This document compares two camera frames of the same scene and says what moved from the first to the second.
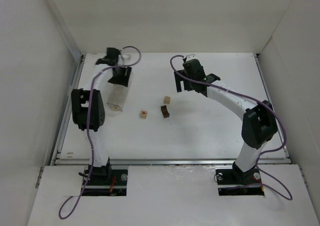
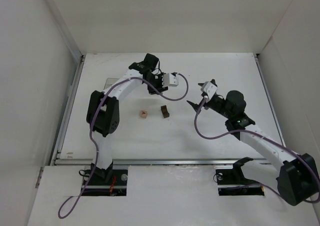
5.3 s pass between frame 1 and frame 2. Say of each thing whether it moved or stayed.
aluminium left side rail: stayed
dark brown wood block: stayed
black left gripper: moved
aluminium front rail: stayed
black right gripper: moved
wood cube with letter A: stayed
